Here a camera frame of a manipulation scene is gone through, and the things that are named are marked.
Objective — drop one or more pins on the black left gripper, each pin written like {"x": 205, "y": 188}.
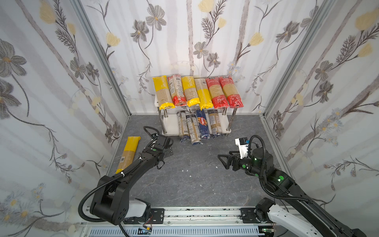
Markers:
{"x": 165, "y": 145}

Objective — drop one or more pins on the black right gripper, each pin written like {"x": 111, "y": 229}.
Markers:
{"x": 234, "y": 161}

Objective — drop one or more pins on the yellow pasta bag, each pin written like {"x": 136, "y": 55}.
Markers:
{"x": 128, "y": 153}

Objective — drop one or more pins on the blue Barilla spaghetti pack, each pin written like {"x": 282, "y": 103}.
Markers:
{"x": 203, "y": 124}

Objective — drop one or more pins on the long yellow Pastatime bag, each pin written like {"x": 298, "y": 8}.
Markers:
{"x": 163, "y": 93}

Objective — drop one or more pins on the red slim spaghetti pack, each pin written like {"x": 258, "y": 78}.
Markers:
{"x": 176, "y": 90}

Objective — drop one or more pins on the short yellow Pastatime bag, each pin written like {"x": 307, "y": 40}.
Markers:
{"x": 190, "y": 91}

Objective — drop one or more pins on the red spaghetti bag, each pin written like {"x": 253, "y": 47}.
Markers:
{"x": 231, "y": 92}
{"x": 216, "y": 92}

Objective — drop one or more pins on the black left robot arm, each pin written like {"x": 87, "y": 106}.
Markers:
{"x": 110, "y": 200}

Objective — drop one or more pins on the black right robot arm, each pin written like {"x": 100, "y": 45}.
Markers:
{"x": 287, "y": 205}

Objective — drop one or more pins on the white two-tier metal shelf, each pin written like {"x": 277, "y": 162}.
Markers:
{"x": 169, "y": 120}

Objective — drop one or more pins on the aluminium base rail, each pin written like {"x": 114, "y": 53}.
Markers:
{"x": 222, "y": 221}

